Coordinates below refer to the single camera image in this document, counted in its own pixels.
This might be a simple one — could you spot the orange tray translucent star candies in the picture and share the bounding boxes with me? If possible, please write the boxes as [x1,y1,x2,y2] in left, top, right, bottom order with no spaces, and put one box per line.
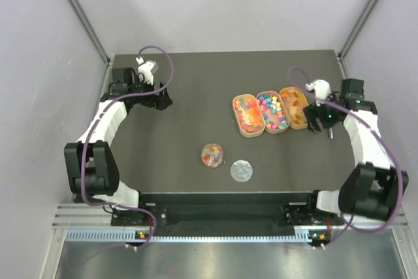
[232,94,266,138]

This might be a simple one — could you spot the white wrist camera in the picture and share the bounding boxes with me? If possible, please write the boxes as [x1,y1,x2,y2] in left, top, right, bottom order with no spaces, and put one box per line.
[136,57,159,85]
[305,79,332,103]

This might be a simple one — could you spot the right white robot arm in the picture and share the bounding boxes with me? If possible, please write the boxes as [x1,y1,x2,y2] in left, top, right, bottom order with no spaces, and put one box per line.
[304,79,409,224]

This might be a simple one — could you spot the purple cable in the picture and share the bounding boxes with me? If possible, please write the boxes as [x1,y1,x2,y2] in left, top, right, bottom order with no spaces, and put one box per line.
[80,45,174,249]
[287,66,404,249]

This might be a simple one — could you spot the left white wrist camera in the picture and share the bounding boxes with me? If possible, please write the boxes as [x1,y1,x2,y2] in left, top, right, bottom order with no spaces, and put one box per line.
[136,57,159,85]

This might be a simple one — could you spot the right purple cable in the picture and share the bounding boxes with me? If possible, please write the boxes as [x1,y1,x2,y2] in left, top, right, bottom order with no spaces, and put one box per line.
[287,66,404,249]

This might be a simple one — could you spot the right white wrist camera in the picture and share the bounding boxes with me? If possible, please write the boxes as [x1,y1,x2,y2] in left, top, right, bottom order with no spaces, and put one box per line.
[305,79,332,103]

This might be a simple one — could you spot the round grey jar lid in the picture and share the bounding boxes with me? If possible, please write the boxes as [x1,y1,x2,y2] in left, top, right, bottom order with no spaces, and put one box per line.
[230,159,253,183]

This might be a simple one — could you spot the clear round plastic jar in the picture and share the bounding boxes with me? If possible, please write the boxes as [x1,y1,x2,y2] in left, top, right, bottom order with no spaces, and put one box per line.
[201,143,225,169]

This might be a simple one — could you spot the yellow tray mixed candies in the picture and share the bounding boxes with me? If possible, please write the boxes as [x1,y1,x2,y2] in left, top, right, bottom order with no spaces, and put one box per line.
[279,87,308,130]

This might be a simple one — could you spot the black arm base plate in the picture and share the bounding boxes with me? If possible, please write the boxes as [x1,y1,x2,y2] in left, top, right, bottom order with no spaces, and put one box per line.
[110,193,330,227]

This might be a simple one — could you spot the grey slotted cable duct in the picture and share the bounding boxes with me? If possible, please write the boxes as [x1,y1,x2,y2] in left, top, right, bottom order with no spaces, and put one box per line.
[65,229,331,243]

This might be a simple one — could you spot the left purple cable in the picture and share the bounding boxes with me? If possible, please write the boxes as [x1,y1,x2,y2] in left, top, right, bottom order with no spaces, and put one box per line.
[80,45,174,249]

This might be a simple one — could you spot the aluminium frame rail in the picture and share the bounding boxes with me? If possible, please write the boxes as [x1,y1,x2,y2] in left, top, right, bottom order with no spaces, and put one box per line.
[52,203,115,229]

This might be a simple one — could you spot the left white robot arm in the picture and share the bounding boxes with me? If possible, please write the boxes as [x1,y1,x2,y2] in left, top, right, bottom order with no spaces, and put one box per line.
[64,61,172,225]

